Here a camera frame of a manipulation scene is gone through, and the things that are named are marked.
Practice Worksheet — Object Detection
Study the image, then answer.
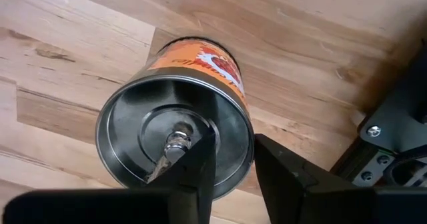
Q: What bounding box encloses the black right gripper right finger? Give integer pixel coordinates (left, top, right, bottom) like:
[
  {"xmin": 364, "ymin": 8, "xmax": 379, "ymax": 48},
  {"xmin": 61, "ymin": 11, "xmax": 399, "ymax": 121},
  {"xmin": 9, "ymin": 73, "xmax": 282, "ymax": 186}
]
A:
[{"xmin": 255, "ymin": 133, "xmax": 427, "ymax": 224}]

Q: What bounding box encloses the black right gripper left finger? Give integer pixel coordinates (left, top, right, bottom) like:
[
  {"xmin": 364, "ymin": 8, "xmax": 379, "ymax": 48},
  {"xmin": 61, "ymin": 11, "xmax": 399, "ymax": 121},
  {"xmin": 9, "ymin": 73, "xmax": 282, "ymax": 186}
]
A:
[{"xmin": 1, "ymin": 133, "xmax": 217, "ymax": 224}]

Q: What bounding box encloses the orange label candle tin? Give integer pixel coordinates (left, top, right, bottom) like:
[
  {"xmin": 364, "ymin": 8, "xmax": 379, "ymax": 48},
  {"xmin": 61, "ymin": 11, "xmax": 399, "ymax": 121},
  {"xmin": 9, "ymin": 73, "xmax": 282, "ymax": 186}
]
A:
[{"xmin": 95, "ymin": 37, "xmax": 256, "ymax": 200}]

